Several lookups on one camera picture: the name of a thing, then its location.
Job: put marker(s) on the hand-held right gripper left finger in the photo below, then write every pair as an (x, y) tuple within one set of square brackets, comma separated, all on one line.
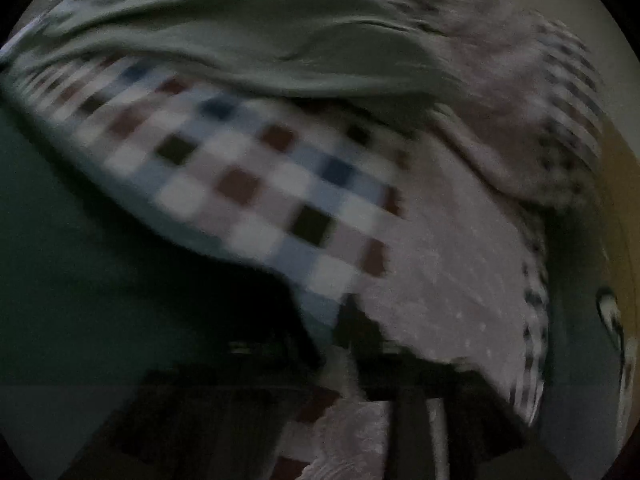
[(240, 410)]

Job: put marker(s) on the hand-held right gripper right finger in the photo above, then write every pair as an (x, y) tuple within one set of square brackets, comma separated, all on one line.
[(370, 350)]

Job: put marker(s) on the dark teal t-shirt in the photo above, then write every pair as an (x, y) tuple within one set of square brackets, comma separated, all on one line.
[(75, 260)]

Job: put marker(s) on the light green pants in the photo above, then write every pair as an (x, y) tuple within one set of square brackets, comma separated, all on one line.
[(250, 35)]

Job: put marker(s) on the checkered bed sheet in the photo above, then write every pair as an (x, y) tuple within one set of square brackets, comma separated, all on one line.
[(260, 175)]

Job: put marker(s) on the checkered duvet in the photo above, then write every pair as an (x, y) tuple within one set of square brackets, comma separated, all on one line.
[(500, 85)]

